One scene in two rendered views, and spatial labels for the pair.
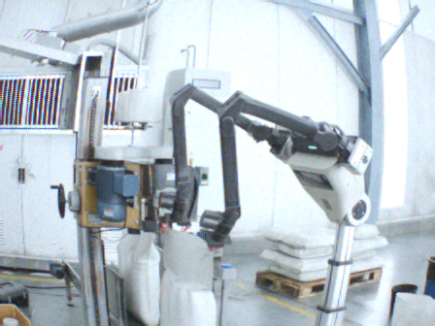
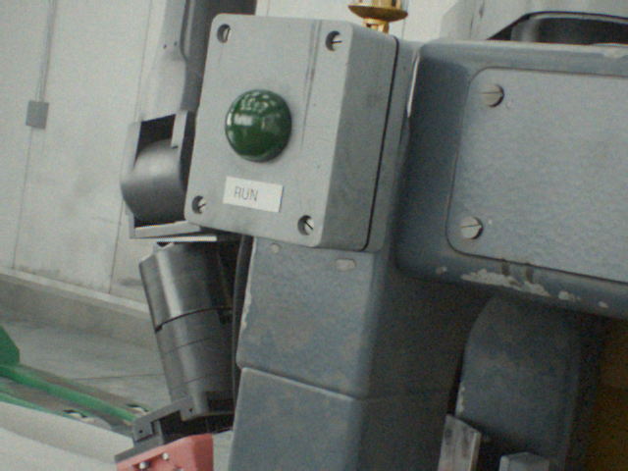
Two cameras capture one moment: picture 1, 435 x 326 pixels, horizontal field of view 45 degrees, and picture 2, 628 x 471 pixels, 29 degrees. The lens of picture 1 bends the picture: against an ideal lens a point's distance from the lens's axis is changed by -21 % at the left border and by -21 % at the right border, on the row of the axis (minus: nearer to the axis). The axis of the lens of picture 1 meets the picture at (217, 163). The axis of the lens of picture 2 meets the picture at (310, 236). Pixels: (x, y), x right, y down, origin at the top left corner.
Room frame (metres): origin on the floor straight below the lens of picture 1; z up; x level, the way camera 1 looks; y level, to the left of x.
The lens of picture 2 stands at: (3.62, -0.15, 1.27)
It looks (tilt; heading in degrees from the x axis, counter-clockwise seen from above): 3 degrees down; 153
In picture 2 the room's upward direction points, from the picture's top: 9 degrees clockwise
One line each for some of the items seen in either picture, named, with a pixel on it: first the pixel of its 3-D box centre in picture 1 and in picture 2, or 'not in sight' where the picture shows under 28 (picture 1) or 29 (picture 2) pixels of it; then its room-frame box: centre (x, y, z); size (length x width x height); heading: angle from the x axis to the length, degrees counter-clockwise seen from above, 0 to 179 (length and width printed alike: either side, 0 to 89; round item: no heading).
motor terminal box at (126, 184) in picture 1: (126, 187); not in sight; (2.72, 0.39, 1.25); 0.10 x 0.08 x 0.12; 141
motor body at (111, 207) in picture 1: (112, 193); not in sight; (2.78, 0.47, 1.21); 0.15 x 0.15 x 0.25
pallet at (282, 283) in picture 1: (323, 277); not in sight; (6.01, -1.16, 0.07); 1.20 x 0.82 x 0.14; 118
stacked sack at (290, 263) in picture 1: (316, 261); not in sight; (5.69, -0.99, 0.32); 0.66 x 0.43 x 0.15; 118
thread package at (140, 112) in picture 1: (144, 106); not in sight; (2.86, 0.34, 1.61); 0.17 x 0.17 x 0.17
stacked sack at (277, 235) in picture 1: (296, 233); not in sight; (6.05, -0.81, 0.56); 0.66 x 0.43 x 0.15; 113
